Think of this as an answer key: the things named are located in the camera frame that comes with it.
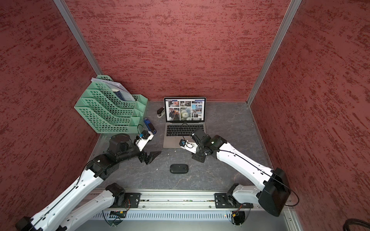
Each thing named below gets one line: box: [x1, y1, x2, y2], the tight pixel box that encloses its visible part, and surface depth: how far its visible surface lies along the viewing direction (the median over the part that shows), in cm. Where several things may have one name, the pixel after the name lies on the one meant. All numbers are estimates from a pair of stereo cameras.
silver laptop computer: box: [162, 97, 207, 149], surface depth 103 cm
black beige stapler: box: [157, 107, 165, 118], surface depth 112 cm
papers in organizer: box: [90, 77, 136, 102], surface depth 99 cm
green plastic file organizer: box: [74, 74, 149, 134], surface depth 100 cm
